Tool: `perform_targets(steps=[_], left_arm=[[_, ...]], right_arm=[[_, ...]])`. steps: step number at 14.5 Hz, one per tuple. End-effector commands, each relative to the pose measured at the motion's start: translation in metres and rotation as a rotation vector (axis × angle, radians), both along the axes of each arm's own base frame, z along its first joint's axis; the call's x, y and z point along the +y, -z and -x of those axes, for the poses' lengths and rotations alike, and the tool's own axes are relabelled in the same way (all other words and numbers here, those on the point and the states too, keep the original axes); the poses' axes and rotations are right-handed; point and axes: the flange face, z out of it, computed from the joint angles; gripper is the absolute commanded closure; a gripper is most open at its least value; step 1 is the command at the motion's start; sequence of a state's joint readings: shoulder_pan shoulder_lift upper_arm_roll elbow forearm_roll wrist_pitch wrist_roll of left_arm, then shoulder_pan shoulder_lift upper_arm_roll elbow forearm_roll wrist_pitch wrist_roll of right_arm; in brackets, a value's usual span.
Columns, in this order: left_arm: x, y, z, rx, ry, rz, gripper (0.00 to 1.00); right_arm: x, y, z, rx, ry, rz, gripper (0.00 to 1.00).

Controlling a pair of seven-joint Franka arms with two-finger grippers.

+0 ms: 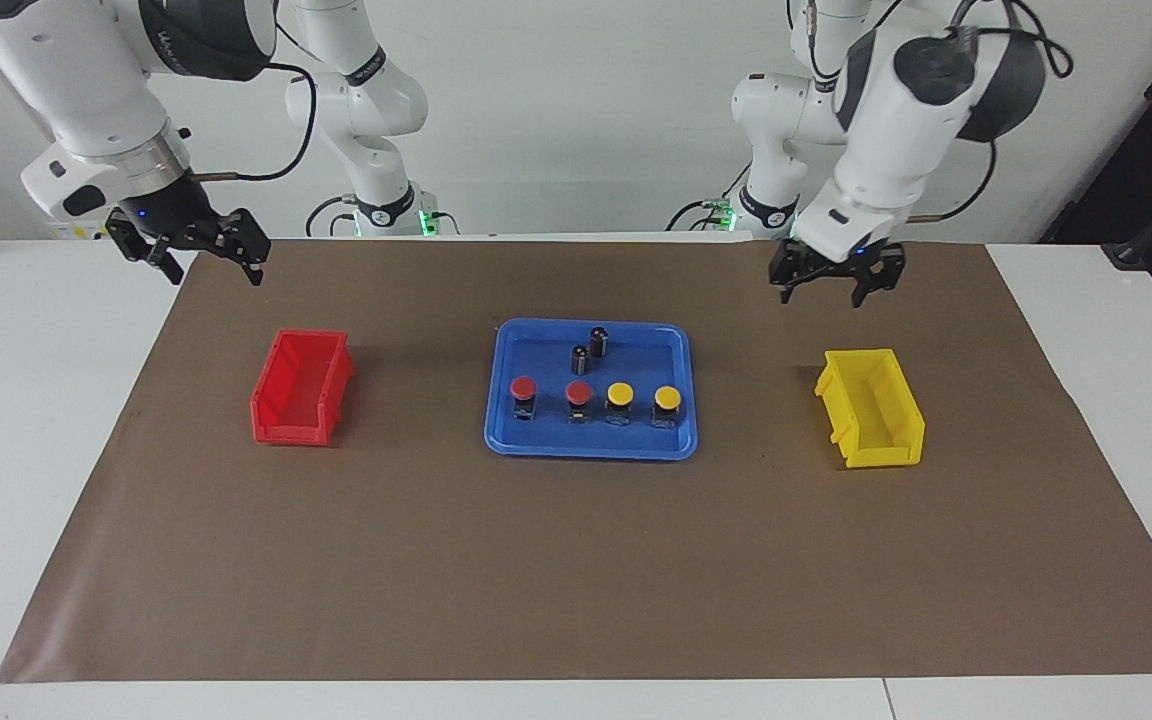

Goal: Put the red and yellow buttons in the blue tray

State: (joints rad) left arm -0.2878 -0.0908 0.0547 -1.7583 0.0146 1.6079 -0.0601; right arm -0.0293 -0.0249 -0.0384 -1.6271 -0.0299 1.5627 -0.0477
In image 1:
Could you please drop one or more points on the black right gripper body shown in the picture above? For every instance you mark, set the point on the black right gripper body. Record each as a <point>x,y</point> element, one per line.
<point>171,210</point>

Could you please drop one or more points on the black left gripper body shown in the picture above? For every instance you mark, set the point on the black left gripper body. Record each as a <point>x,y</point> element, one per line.
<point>841,262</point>

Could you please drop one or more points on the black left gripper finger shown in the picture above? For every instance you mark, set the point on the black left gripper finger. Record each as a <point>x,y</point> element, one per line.
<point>786,275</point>
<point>881,275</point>

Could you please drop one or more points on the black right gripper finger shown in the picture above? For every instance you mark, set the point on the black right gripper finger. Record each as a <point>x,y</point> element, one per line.
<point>248,240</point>
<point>151,250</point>

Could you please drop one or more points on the yellow push button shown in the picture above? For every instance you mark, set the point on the yellow push button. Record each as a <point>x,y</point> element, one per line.
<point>667,397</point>
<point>619,393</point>

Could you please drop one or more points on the red push button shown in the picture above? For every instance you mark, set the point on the red push button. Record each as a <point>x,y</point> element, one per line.
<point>578,392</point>
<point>523,387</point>

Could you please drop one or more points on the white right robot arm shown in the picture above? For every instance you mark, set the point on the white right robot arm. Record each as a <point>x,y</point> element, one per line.
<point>76,90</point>

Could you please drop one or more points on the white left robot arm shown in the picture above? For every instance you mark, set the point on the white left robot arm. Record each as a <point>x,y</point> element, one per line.
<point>886,130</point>

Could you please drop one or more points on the blue plastic tray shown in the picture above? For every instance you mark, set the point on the blue plastic tray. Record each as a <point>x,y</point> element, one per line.
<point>546,440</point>

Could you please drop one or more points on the white power strip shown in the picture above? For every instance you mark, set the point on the white power strip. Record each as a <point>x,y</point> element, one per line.
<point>76,232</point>

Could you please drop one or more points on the yellow plastic bin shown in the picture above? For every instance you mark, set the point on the yellow plastic bin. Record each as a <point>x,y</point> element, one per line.
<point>886,457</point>

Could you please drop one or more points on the red plastic bin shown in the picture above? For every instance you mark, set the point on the red plastic bin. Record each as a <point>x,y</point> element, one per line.
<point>286,428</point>

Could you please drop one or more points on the black cylindrical capacitor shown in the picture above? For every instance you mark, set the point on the black cylindrical capacitor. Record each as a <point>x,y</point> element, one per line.
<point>580,360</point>
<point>599,341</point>

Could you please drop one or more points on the brown table mat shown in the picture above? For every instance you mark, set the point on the brown table mat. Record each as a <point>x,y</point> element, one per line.
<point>576,560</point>

